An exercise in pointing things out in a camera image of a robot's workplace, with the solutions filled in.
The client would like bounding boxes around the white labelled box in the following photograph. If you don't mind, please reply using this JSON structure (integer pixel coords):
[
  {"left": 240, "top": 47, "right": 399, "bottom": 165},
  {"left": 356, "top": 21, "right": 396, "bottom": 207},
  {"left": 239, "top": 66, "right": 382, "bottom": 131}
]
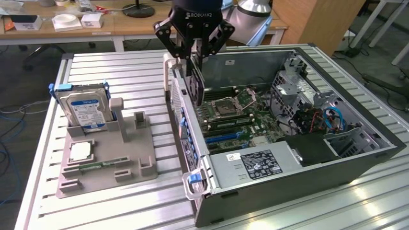
[{"left": 81, "top": 13, "right": 106, "bottom": 29}]

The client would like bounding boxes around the RAM stick with black chips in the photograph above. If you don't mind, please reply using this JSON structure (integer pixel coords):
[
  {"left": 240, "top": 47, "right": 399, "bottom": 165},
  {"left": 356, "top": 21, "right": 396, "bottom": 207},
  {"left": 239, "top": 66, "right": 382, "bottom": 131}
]
[{"left": 207, "top": 114, "right": 254, "bottom": 129}]

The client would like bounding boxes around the white round holder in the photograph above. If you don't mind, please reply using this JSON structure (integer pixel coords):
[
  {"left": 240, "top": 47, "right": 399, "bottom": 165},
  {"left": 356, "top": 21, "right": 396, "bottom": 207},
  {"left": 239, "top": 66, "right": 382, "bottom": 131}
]
[{"left": 51, "top": 13, "right": 83, "bottom": 32}]

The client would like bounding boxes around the white box with black lid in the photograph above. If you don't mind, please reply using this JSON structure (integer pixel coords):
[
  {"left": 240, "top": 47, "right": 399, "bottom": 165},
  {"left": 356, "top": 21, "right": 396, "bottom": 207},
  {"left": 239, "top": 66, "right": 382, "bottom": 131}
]
[{"left": 9, "top": 14, "right": 45, "bottom": 31}]

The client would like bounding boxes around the black plastic cover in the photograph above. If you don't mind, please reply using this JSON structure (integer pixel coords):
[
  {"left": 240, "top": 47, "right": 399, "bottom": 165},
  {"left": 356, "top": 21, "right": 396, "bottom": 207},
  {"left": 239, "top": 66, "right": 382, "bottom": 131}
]
[{"left": 275, "top": 133, "right": 343, "bottom": 168}]

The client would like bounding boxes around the metal socket cover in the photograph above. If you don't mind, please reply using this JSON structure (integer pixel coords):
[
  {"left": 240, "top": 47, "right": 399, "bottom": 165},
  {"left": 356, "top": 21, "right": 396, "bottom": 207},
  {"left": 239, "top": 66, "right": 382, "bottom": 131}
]
[{"left": 235, "top": 87, "right": 260, "bottom": 112}]

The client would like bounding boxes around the hard disk in blue caddy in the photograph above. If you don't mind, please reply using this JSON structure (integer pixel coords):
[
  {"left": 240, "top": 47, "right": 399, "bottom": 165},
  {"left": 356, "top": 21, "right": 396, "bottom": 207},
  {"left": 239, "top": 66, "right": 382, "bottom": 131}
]
[{"left": 49, "top": 80, "right": 113, "bottom": 133}]

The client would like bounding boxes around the green motherboard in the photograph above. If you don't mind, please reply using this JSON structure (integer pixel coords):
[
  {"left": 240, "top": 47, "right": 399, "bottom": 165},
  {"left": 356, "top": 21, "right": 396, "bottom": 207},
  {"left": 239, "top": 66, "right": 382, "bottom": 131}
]
[{"left": 184, "top": 79, "right": 291, "bottom": 155}]

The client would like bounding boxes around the blue wire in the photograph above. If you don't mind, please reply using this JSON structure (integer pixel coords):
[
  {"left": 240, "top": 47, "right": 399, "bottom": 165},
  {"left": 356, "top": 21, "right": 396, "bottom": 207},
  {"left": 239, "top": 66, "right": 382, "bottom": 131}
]
[{"left": 323, "top": 107, "right": 348, "bottom": 132}]

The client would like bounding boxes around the graphics card with metal bracket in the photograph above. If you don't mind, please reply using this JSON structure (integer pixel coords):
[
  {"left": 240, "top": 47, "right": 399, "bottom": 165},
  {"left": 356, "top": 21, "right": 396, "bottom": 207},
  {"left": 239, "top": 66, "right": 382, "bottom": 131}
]
[{"left": 174, "top": 39, "right": 206, "bottom": 106}]

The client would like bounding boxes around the grey parts rack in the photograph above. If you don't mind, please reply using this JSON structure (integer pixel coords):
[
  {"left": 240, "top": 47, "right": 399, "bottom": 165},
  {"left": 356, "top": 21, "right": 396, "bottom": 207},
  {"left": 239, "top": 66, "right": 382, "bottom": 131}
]
[{"left": 57, "top": 97, "right": 161, "bottom": 199}]

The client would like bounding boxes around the grey disk bay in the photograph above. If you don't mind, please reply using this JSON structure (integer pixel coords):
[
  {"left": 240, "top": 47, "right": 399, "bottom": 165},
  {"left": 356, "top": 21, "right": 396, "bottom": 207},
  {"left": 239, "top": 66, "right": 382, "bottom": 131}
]
[{"left": 323, "top": 126, "right": 383, "bottom": 161}]

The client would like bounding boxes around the black open PC case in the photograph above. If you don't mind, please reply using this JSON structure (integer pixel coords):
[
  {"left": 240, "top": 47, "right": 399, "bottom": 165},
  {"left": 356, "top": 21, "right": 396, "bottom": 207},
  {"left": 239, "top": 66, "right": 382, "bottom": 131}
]
[{"left": 163, "top": 46, "right": 407, "bottom": 228}]

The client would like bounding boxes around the white table frame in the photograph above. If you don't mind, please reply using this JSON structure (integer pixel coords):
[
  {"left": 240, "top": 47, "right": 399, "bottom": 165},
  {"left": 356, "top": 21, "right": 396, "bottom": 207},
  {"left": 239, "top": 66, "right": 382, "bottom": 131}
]
[{"left": 348, "top": 0, "right": 409, "bottom": 66}]

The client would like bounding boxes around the blue floor cable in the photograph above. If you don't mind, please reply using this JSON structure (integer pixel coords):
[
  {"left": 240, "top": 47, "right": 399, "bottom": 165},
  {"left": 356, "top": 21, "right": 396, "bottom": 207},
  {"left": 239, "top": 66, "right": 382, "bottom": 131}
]
[{"left": 0, "top": 114, "right": 29, "bottom": 207}]

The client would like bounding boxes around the black lamp base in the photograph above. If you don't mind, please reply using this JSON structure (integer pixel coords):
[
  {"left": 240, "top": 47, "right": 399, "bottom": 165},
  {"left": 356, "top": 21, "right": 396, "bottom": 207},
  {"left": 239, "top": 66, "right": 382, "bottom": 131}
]
[{"left": 123, "top": 0, "right": 157, "bottom": 19}]

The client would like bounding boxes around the red wire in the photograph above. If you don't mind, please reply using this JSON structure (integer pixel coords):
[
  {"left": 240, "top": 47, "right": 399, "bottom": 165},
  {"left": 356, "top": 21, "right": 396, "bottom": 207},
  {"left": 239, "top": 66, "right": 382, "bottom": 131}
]
[{"left": 311, "top": 111, "right": 322, "bottom": 133}]

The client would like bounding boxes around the green RAM stick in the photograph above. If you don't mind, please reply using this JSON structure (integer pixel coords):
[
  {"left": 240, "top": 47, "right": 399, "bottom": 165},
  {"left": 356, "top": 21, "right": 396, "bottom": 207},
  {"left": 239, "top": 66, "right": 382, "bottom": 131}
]
[{"left": 79, "top": 159, "right": 129, "bottom": 172}]

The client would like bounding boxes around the perforated metal drive cage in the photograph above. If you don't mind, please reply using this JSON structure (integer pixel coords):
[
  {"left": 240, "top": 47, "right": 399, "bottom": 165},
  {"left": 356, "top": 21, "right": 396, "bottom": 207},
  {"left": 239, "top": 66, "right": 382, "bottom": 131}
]
[{"left": 270, "top": 51, "right": 324, "bottom": 125}]

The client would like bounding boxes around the black RAM slot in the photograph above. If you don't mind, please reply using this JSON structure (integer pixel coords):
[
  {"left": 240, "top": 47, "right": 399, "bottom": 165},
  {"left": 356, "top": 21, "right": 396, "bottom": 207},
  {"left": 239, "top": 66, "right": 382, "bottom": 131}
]
[
  {"left": 204, "top": 85, "right": 236, "bottom": 94},
  {"left": 204, "top": 92, "right": 239, "bottom": 101}
]

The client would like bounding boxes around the wooden desk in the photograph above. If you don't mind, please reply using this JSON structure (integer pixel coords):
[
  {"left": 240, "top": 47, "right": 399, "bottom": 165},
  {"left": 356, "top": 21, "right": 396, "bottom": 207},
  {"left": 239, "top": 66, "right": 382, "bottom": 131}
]
[
  {"left": 114, "top": 0, "right": 291, "bottom": 52},
  {"left": 0, "top": 0, "right": 115, "bottom": 46}
]

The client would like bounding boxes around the grey power supply unit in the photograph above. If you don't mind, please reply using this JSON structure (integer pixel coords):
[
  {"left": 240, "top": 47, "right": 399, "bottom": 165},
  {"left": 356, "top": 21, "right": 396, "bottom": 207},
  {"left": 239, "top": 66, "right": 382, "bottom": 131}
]
[{"left": 200, "top": 140, "right": 303, "bottom": 190}]

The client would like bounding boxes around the black floor adapter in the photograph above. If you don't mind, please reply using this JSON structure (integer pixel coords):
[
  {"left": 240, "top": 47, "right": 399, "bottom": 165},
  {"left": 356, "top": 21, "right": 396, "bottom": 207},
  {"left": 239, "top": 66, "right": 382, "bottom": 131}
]
[{"left": 344, "top": 46, "right": 362, "bottom": 58}]

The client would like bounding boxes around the silver CPU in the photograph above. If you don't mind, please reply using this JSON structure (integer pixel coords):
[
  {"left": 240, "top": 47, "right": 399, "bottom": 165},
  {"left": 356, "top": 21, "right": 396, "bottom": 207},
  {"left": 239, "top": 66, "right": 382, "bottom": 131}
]
[{"left": 70, "top": 141, "right": 93, "bottom": 161}]

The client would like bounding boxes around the wooden cabinet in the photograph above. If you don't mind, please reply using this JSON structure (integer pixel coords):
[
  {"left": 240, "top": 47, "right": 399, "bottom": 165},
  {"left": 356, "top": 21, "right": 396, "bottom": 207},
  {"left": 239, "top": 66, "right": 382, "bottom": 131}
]
[{"left": 276, "top": 0, "right": 368, "bottom": 57}]

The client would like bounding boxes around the black chair base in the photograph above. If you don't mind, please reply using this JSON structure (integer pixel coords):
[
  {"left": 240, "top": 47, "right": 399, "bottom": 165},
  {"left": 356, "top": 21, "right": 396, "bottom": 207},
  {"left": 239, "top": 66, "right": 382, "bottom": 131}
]
[
  {"left": 363, "top": 63, "right": 409, "bottom": 98},
  {"left": 18, "top": 42, "right": 98, "bottom": 72}
]

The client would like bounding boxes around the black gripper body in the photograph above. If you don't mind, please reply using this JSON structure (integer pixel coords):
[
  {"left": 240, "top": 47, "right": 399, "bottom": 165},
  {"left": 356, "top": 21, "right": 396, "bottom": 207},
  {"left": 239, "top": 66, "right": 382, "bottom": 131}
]
[{"left": 169, "top": 0, "right": 226, "bottom": 40}]

